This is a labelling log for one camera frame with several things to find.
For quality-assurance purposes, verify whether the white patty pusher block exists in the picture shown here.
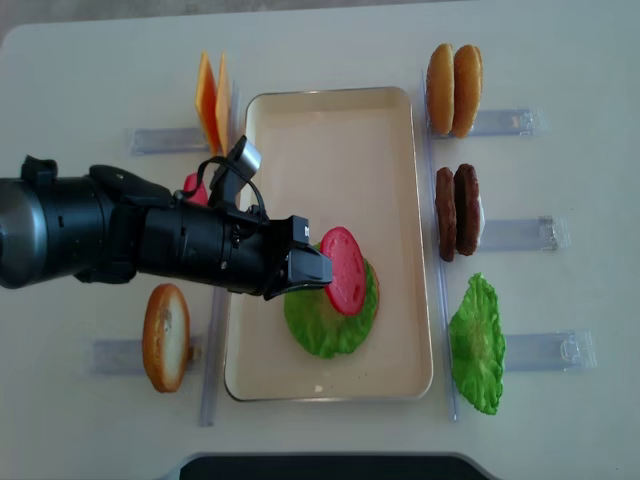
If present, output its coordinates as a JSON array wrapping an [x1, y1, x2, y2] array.
[[476, 195, 486, 250]]

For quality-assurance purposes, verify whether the orange cheese slice left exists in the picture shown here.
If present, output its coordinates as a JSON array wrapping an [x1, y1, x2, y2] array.
[[195, 51, 221, 156]]

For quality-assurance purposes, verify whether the red tomato slice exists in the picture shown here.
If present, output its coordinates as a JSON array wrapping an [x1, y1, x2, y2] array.
[[320, 226, 366, 316], [183, 173, 209, 206]]

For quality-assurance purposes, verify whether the black camera cable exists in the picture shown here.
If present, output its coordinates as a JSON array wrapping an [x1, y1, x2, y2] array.
[[195, 155, 266, 236]]

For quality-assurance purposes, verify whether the tan bun slice front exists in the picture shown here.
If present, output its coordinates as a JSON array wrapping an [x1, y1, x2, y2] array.
[[452, 44, 483, 138]]

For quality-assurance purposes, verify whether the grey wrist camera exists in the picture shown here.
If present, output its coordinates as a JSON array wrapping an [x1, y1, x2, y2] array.
[[208, 135, 261, 207]]

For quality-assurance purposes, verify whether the brown meat patty rear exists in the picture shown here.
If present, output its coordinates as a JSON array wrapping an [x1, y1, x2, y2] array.
[[435, 167, 457, 262]]

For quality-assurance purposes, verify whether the beige rectangular tray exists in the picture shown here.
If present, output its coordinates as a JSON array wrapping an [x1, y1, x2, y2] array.
[[224, 87, 433, 401]]

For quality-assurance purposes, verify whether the clear right cross rail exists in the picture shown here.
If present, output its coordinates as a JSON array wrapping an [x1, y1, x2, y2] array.
[[421, 70, 459, 422]]

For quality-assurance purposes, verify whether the brown meat patty front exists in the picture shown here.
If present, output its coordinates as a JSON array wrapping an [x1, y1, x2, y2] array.
[[454, 164, 481, 256]]

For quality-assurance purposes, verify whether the green lettuce leaf on tray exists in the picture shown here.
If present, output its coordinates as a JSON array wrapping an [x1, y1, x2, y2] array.
[[284, 257, 380, 359]]

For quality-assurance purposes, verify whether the clear lettuce rack rail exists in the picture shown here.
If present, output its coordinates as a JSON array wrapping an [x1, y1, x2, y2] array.
[[505, 329, 597, 372]]

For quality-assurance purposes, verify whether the clear patty rack rail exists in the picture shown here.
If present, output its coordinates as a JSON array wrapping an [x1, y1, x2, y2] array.
[[477, 216, 571, 252]]

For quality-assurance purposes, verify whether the tan bun slice rear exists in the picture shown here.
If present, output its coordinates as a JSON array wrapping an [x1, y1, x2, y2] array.
[[426, 43, 454, 135]]

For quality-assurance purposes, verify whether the clear left cross rail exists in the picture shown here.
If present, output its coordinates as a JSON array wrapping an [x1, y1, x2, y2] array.
[[199, 80, 242, 427]]

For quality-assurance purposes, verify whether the clear bun rack rail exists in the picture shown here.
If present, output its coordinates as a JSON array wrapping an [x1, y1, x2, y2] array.
[[468, 107, 548, 137]]

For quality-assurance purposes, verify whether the green lettuce leaf on rack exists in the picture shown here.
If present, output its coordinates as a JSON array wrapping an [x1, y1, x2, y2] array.
[[449, 273, 506, 415]]

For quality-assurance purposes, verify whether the black object at bottom edge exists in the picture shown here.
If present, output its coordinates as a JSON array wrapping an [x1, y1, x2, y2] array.
[[179, 455, 486, 480]]

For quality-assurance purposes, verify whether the clear cheese rack rail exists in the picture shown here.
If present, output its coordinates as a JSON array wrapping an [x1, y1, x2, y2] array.
[[130, 128, 209, 156]]

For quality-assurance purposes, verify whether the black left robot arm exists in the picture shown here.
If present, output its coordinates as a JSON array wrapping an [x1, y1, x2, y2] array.
[[1, 157, 332, 299]]

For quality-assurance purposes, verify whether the clear cross rail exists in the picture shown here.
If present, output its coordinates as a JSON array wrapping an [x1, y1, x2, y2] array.
[[421, 70, 459, 422], [199, 80, 242, 427]]

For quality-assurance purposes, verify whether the orange cheese slice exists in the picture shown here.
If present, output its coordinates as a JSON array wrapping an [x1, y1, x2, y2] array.
[[215, 53, 231, 156], [195, 51, 221, 156]]

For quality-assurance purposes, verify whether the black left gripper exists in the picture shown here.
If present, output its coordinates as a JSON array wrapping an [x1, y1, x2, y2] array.
[[219, 216, 332, 300]]

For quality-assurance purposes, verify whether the brown meat patty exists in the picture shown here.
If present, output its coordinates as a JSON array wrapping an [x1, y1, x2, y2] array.
[[435, 167, 457, 262], [454, 164, 481, 256]]

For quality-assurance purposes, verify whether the red tomato slice on rack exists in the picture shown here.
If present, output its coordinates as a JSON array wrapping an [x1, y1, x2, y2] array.
[[183, 173, 209, 206]]

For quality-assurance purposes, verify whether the orange cheese slice right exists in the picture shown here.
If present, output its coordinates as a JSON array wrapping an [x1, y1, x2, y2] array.
[[215, 53, 231, 156]]

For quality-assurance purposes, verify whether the tan bun slice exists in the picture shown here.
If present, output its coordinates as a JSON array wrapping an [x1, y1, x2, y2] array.
[[426, 43, 454, 135], [452, 44, 483, 138]]

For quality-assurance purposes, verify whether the toasted bread slice on rack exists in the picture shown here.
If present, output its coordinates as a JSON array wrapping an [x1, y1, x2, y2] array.
[[142, 284, 190, 393]]

